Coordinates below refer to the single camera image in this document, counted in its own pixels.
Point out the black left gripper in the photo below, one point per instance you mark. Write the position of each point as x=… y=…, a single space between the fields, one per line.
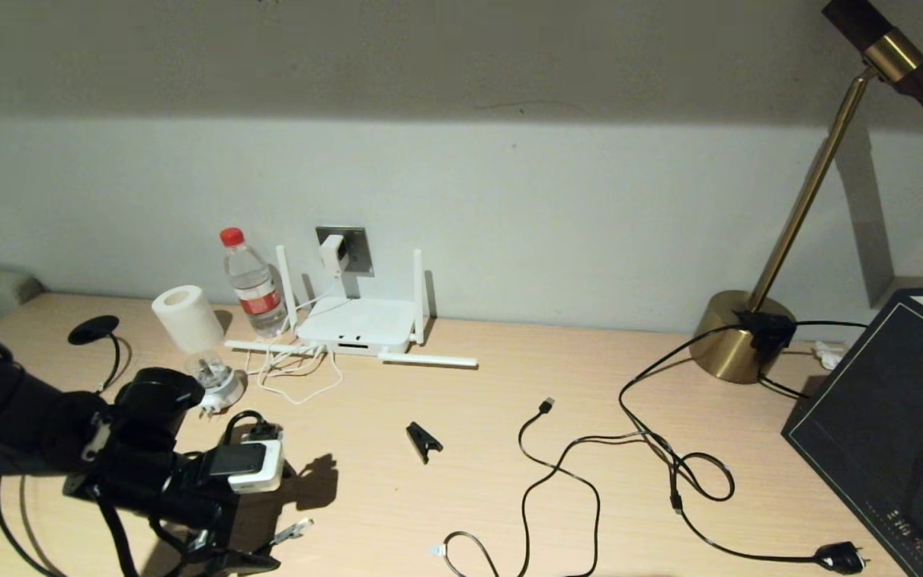
x=173 y=497

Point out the white power adapter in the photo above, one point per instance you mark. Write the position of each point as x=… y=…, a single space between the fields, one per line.
x=333 y=252

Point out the grey white plug night light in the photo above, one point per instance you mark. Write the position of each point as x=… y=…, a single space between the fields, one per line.
x=221 y=389

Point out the white router with antennas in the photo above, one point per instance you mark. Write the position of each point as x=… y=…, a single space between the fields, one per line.
x=365 y=320

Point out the black plastic clip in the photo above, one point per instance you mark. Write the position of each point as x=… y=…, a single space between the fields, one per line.
x=423 y=441

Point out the white paper roll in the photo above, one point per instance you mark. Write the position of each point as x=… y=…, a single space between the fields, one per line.
x=185 y=320

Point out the clear water bottle red cap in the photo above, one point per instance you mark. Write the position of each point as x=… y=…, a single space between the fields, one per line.
x=257 y=296

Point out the brass desk lamp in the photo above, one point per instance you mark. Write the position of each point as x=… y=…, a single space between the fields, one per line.
x=730 y=353

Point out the small white connector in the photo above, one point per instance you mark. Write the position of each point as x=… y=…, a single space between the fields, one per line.
x=830 y=357

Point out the black box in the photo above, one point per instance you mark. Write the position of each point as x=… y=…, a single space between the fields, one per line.
x=870 y=417

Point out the grey wall socket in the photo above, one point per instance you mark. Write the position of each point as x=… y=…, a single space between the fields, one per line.
x=359 y=248

